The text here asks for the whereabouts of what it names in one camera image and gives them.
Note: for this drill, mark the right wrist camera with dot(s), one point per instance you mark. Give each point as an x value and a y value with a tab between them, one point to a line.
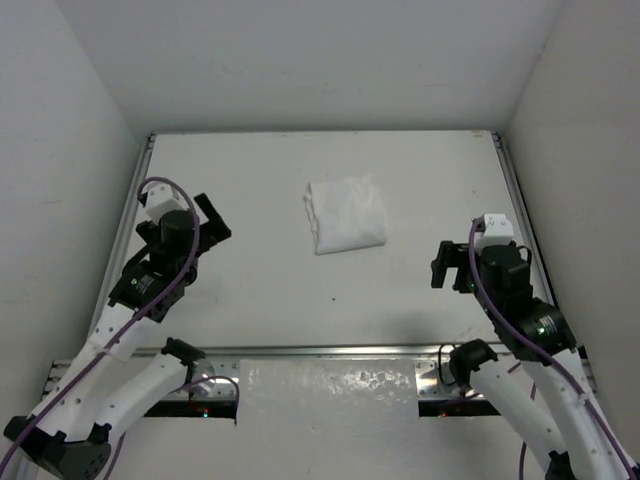
492	229

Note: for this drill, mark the white front cover panel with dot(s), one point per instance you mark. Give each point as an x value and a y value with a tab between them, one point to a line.
325	420

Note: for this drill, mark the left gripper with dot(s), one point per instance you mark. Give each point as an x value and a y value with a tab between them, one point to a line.
211	229

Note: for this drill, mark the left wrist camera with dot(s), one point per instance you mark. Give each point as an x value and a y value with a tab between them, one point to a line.
159	199

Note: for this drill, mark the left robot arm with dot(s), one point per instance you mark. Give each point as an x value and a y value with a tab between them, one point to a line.
72	431

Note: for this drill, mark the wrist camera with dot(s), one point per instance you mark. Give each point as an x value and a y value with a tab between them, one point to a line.
159	199
492	229

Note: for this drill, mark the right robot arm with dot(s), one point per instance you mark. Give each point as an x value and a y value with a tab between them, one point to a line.
569	436

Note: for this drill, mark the aluminium table frame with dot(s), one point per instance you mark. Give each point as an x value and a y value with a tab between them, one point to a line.
265	290

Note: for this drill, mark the white t-shirt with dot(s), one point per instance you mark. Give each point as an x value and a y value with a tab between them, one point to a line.
346	214

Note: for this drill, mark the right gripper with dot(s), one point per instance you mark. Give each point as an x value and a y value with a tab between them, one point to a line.
450	254

